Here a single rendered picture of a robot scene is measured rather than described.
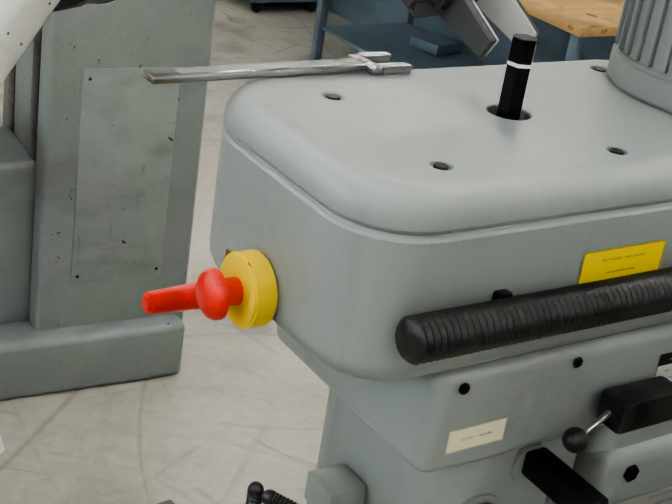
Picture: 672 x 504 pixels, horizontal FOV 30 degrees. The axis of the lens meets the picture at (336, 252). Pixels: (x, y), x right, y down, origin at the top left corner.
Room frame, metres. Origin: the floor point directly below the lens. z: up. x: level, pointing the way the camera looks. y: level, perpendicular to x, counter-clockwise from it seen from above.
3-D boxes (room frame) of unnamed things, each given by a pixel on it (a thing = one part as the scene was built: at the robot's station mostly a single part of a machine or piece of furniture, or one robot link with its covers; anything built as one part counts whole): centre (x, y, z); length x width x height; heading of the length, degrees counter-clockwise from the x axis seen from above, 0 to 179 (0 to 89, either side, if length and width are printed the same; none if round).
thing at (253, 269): (0.86, 0.06, 1.76); 0.06 x 0.02 x 0.06; 37
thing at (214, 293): (0.84, 0.08, 1.76); 0.04 x 0.03 x 0.04; 37
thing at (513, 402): (1.02, -0.16, 1.68); 0.34 x 0.24 x 0.10; 127
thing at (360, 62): (1.00, 0.07, 1.89); 0.24 x 0.04 x 0.01; 128
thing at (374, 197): (1.00, -0.13, 1.81); 0.47 x 0.26 x 0.16; 127
